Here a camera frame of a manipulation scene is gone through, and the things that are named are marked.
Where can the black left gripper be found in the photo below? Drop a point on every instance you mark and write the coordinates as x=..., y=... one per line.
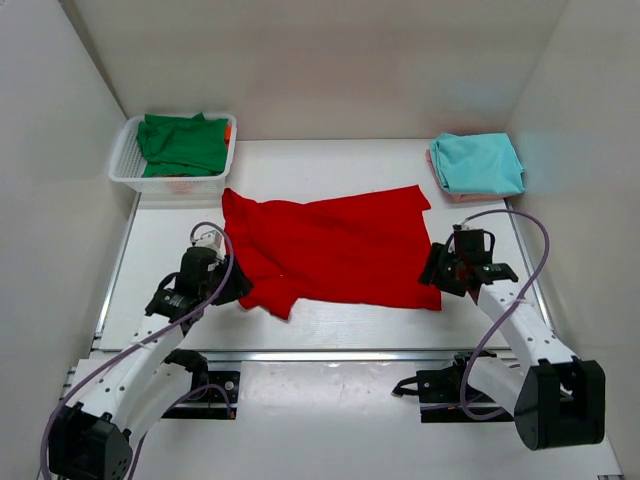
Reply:
x=232, y=285

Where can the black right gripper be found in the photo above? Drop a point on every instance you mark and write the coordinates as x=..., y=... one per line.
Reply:
x=445, y=273

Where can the red t shirt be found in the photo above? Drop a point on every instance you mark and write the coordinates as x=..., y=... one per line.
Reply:
x=364, y=249

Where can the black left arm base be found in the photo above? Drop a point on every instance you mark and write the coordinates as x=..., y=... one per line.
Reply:
x=213, y=393

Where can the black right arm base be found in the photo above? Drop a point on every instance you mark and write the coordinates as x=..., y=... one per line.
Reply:
x=437, y=391

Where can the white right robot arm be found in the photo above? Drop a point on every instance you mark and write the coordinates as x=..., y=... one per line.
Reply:
x=555, y=398

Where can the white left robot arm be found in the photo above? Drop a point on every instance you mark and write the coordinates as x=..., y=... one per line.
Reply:
x=98, y=429

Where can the folded pink t shirt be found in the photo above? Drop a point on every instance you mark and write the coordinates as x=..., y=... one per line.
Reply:
x=459, y=198

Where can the folded teal t shirt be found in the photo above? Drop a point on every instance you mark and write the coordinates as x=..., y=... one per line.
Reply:
x=480, y=163

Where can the orange t shirt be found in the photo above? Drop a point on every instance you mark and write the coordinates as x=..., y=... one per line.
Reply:
x=227, y=135

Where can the green t shirt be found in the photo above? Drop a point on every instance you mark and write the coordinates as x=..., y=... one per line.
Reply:
x=182, y=146

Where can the white plastic basket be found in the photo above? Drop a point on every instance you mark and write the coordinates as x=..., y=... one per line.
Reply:
x=127, y=164

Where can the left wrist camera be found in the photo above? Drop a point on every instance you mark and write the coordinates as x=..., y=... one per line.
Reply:
x=211, y=239

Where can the aluminium table rail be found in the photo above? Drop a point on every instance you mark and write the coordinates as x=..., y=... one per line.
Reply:
x=329, y=356

